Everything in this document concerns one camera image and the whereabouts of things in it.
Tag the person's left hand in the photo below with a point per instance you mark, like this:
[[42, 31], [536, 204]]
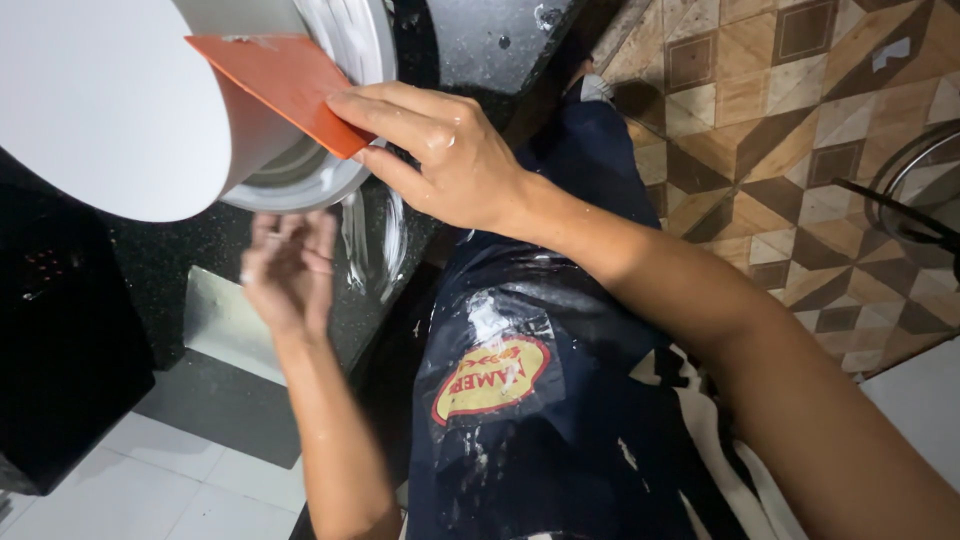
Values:
[[289, 281]]

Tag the person's right hand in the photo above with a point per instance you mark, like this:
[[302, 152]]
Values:
[[457, 165]]

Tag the person's left fingers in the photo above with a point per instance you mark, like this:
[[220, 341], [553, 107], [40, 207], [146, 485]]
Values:
[[292, 232]]

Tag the orange plastic scraper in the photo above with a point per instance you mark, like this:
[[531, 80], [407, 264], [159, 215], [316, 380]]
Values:
[[289, 82]]

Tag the flat metal sheet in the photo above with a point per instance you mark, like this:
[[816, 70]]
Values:
[[229, 326]]

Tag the white cake turntable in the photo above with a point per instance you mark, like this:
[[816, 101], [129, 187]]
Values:
[[352, 45]]

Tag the white frosted round cake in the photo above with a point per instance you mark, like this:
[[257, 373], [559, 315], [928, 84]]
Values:
[[105, 97]]

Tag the black appliance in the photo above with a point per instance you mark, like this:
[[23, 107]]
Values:
[[67, 337]]

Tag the dark blue apron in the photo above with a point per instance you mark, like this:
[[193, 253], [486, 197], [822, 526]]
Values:
[[525, 375]]

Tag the person's white shoe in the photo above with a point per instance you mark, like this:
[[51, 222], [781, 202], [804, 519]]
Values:
[[596, 88]]

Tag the black and white striped garment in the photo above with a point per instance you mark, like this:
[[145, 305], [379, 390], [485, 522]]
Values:
[[720, 442]]

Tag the metal bowl on black stand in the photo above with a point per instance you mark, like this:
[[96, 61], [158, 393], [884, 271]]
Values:
[[922, 195]]

